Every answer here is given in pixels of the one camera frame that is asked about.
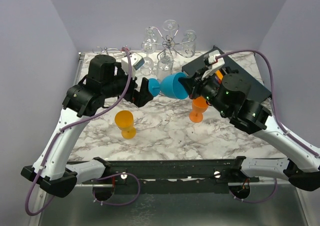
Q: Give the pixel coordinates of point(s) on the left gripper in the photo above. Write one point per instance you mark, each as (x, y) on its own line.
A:
(139, 98)

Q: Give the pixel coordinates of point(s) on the blue plastic goblet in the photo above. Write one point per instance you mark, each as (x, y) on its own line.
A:
(170, 87)

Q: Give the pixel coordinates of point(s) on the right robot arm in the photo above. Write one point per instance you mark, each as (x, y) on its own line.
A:
(301, 165)

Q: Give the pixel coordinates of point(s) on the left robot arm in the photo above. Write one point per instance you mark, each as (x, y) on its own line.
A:
(106, 78)

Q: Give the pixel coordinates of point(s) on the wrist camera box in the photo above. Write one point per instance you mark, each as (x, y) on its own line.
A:
(136, 62)
(213, 63)

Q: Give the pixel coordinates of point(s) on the tall chrome glass rack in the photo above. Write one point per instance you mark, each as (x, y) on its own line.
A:
(167, 44)

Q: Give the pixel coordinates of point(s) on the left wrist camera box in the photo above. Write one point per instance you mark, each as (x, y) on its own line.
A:
(136, 62)

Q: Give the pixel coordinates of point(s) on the dark flat equipment box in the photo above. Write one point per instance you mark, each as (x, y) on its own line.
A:
(258, 91)

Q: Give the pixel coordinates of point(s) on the clear wine glass front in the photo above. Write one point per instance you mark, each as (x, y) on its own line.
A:
(148, 48)

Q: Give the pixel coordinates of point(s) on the tall clear flute glass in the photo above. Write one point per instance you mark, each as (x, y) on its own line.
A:
(171, 26)

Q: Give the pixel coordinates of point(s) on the yellow utility knife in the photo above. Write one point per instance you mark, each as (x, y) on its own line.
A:
(219, 74)

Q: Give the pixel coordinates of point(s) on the orange plastic goblet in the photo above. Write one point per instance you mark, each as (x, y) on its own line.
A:
(199, 106)

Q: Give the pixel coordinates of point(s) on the yellow plastic goblet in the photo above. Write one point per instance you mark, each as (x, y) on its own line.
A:
(125, 122)

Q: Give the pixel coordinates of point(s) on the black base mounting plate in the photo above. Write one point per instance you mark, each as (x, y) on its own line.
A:
(176, 176)

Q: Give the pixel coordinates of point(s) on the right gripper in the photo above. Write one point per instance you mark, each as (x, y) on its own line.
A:
(193, 83)

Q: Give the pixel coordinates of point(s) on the clear wine glass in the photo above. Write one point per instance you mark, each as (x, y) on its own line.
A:
(150, 36)
(164, 66)
(188, 45)
(148, 48)

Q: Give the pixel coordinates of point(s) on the small chrome glass rack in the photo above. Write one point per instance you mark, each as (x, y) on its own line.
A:
(107, 50)

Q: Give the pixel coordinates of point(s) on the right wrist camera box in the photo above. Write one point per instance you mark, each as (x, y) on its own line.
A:
(213, 63)

